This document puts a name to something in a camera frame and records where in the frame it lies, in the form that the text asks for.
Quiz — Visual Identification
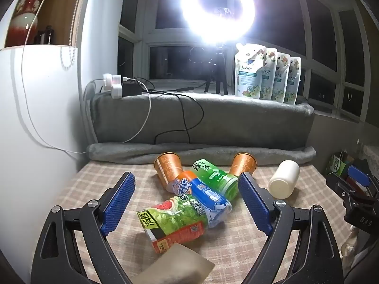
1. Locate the white green refill pouch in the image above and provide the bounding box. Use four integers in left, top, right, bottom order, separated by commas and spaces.
286, 56, 302, 105
261, 49, 279, 100
235, 43, 267, 98
272, 52, 291, 103

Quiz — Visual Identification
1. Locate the dark glass bottle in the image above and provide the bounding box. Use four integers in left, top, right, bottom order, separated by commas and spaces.
34, 25, 56, 45

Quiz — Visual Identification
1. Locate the window frame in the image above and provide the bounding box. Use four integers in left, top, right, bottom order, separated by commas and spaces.
118, 0, 379, 125

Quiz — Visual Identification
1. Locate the black power strip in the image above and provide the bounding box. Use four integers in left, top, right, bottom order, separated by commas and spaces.
100, 81, 143, 98

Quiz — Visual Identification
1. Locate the white shelf cabinet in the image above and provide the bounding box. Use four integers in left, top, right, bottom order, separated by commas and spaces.
0, 0, 122, 243

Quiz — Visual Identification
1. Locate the black tripod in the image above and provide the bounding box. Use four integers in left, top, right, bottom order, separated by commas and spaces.
204, 43, 228, 95

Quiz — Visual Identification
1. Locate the white bead cord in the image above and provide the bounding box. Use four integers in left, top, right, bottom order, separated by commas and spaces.
60, 0, 89, 70

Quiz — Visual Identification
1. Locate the person's right hand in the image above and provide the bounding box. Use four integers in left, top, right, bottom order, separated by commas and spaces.
340, 224, 361, 261

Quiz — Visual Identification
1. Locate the plaid tablecloth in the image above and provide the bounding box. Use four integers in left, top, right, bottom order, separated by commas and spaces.
44, 160, 354, 284

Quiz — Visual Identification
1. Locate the ring light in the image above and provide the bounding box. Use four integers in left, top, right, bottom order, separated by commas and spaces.
180, 0, 257, 44

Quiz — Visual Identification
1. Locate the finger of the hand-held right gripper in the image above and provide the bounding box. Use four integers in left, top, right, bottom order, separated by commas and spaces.
326, 174, 376, 207
347, 158, 379, 196

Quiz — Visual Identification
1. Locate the white cable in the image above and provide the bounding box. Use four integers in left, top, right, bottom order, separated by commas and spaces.
21, 0, 152, 155

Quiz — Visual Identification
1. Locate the green red drink carton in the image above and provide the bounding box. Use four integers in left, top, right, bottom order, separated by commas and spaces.
136, 194, 209, 253

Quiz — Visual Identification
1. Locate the black cable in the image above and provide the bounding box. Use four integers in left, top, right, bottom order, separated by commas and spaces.
133, 78, 205, 143

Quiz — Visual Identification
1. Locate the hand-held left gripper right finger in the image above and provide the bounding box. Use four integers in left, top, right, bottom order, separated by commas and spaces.
238, 172, 344, 284

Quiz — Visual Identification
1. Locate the brown paper card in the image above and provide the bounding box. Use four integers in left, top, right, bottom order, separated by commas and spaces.
138, 243, 216, 284

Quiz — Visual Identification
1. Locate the green tea bottle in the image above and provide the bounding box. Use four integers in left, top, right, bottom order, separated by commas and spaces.
192, 159, 240, 201

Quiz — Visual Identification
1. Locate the red white vase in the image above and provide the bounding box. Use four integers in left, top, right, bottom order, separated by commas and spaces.
5, 0, 48, 48

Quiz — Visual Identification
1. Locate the blue label bottle orange cap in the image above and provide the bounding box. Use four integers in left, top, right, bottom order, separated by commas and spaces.
173, 171, 233, 228

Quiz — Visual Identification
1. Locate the grey blanket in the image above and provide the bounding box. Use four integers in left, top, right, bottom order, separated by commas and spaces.
84, 90, 317, 167

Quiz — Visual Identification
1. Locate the orange patterned paper cup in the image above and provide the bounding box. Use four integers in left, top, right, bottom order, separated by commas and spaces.
153, 152, 185, 192
229, 153, 257, 178

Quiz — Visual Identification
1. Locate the white cup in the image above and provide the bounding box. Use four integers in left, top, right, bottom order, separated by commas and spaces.
268, 160, 301, 199

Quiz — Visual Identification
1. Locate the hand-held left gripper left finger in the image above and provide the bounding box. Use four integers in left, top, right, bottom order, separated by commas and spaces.
30, 172, 137, 284

